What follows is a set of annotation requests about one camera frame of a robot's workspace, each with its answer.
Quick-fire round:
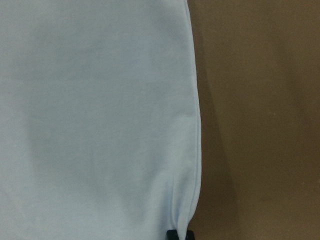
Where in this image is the light blue t-shirt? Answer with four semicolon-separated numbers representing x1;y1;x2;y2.
0;0;201;240

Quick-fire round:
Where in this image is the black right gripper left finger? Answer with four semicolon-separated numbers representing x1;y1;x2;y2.
166;225;180;240

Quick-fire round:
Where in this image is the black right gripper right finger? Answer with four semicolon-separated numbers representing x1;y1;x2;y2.
185;224;195;240

